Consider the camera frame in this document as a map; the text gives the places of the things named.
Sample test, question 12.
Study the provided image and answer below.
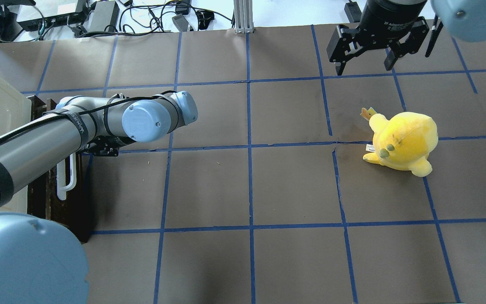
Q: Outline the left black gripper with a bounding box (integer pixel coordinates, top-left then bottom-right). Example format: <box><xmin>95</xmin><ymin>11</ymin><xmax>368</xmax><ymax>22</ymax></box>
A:
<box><xmin>84</xmin><ymin>141</ymin><xmax>124</xmax><ymax>157</ymax></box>

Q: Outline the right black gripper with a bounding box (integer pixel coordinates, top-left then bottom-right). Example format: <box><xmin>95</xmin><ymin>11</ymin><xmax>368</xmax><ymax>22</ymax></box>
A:
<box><xmin>327</xmin><ymin>0</ymin><xmax>429</xmax><ymax>76</ymax></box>

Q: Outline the white plastic drawer handle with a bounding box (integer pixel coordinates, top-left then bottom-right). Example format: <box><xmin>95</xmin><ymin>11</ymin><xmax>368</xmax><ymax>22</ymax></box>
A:
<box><xmin>56</xmin><ymin>154</ymin><xmax>77</xmax><ymax>201</ymax></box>

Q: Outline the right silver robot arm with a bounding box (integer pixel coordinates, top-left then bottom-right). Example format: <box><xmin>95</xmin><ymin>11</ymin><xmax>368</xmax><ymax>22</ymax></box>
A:
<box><xmin>326</xmin><ymin>0</ymin><xmax>486</xmax><ymax>76</ymax></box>

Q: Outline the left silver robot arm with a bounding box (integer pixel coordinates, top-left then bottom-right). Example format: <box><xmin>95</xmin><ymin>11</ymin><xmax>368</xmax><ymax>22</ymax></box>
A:
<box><xmin>0</xmin><ymin>90</ymin><xmax>198</xmax><ymax>304</ymax></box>

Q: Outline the yellow plush toy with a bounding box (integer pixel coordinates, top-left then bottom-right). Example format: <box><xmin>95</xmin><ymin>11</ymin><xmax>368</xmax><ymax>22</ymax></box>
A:
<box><xmin>360</xmin><ymin>107</ymin><xmax>439</xmax><ymax>177</ymax></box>

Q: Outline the black power adapter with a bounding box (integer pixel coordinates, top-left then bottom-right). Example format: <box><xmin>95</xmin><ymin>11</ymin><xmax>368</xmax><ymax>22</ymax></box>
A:
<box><xmin>87</xmin><ymin>0</ymin><xmax>119</xmax><ymax>32</ymax></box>

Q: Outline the aluminium frame post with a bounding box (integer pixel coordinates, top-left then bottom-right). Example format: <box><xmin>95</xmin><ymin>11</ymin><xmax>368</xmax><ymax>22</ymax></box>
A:
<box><xmin>233</xmin><ymin>0</ymin><xmax>255</xmax><ymax>33</ymax></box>

